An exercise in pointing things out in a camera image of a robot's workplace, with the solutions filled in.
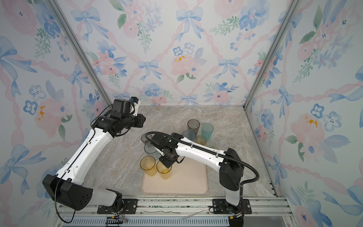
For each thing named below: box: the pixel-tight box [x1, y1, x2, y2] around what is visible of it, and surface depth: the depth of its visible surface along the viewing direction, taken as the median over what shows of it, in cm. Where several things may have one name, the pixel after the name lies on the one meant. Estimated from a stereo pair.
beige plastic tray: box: [141, 157, 208, 195], surface depth 84 cm
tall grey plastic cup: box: [187, 118, 200, 138], surface depth 94 cm
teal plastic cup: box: [201, 122, 215, 141], surface depth 96 cm
